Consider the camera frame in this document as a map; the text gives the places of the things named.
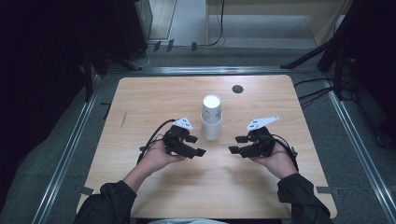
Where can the printed white paper cup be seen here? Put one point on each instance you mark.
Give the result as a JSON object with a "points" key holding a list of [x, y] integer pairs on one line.
{"points": [[211, 112]]}

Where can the person's left hand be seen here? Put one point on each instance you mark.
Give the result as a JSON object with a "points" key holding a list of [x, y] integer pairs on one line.
{"points": [[157, 158]]}

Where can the light wooden furniture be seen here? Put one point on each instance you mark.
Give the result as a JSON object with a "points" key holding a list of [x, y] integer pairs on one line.
{"points": [[320, 18]]}

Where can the black cabinet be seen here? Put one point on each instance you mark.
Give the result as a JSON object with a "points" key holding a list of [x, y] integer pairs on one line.
{"points": [[132, 28]]}

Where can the dark round table grommet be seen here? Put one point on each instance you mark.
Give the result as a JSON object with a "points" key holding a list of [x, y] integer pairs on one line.
{"points": [[237, 89]]}

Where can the black tripod stand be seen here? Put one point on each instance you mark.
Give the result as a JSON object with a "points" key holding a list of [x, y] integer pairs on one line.
{"points": [[311, 55]]}

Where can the grey tape strip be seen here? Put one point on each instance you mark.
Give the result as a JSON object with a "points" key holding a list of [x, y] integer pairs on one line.
{"points": [[193, 46], [170, 45], [157, 46]]}

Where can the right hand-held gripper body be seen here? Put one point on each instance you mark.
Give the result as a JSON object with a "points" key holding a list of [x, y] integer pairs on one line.
{"points": [[263, 141]]}

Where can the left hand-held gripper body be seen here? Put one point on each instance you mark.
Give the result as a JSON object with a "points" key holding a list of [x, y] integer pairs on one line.
{"points": [[176, 138]]}

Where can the person's right hand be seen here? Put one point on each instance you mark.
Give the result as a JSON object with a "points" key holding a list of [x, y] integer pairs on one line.
{"points": [[278, 161]]}

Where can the dark metal stand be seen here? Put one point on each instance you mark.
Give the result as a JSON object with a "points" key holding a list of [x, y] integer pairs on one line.
{"points": [[88, 81]]}

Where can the metal floor rail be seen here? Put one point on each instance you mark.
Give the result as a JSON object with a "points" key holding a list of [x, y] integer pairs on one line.
{"points": [[358, 140], [63, 161]]}

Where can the grey tape patch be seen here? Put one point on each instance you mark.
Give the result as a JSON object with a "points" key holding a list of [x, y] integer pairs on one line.
{"points": [[84, 190], [327, 190]]}

